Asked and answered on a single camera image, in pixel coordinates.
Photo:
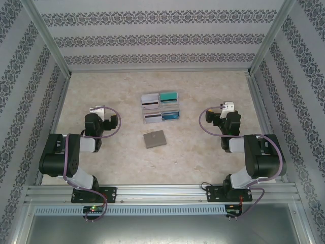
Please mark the grey card holder wallet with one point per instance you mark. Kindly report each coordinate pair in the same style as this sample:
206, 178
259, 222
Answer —
154, 139

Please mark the clear acrylic card stand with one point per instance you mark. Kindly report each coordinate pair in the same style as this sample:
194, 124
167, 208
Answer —
160, 110

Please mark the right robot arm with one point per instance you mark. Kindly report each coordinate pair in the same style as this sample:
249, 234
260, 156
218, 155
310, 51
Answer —
266, 162

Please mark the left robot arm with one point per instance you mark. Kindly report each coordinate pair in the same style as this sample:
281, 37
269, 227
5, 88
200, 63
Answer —
56, 162

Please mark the blue cards stack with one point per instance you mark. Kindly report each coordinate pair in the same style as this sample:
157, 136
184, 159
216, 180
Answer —
170, 116

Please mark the white cards with black stripe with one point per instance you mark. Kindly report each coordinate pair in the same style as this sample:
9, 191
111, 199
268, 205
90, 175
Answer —
149, 99

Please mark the teal cards stack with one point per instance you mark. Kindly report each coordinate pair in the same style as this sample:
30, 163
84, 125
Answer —
168, 96

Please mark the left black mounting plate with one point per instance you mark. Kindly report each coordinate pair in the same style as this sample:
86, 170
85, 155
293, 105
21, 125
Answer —
110, 194

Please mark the black mounting plate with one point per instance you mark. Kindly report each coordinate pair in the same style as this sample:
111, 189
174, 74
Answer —
110, 194
213, 194

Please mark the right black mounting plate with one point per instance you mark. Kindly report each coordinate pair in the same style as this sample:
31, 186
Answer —
213, 194

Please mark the left circuit board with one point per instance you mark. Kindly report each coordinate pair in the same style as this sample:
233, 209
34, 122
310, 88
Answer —
93, 209

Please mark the circuit board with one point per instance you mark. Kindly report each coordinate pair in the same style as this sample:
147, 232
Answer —
234, 210
93, 209

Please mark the right circuit board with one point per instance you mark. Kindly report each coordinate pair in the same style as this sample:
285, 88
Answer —
234, 210

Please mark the grey metal sheet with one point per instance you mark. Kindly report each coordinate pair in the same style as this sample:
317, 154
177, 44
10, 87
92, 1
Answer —
162, 230

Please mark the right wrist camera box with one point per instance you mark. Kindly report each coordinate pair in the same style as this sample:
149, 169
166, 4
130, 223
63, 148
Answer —
228, 106

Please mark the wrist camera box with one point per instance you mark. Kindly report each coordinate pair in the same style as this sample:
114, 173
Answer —
100, 109
228, 106

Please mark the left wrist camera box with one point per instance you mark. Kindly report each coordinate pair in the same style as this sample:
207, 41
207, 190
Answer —
100, 109

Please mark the right aluminium side rail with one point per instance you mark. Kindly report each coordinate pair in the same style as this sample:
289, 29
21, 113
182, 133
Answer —
266, 127

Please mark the aluminium side rail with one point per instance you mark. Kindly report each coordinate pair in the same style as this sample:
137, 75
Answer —
266, 127
54, 127

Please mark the left aluminium side rail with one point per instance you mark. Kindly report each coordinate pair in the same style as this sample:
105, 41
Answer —
54, 127

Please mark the right aluminium frame post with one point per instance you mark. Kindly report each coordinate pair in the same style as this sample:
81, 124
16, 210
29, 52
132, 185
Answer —
271, 38

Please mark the aluminium frame post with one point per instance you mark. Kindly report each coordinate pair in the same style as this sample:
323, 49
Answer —
48, 38
271, 38

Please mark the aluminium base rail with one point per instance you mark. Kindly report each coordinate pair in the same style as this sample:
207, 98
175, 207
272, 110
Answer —
160, 193

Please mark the left aluminium frame post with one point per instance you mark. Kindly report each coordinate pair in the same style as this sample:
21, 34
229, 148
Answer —
48, 38

